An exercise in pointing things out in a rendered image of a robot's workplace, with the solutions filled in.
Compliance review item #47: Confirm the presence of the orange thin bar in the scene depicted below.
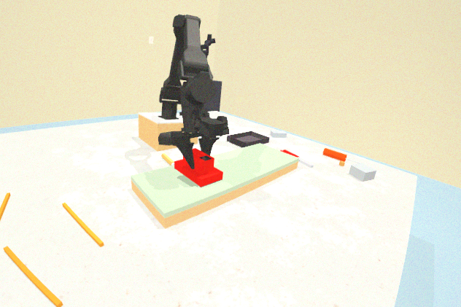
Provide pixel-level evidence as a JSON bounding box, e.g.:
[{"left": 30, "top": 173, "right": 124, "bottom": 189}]
[
  {"left": 0, "top": 193, "right": 10, "bottom": 221},
  {"left": 4, "top": 246, "right": 63, "bottom": 307},
  {"left": 62, "top": 203, "right": 104, "bottom": 247}
]

